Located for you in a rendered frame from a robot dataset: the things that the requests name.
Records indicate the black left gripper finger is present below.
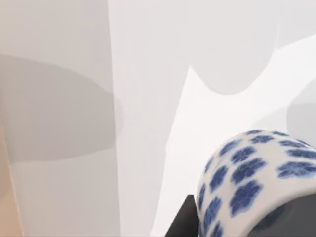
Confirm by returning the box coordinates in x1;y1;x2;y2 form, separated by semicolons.
164;194;201;237

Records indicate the white and blue patterned cup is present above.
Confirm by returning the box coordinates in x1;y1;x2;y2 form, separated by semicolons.
196;129;316;237

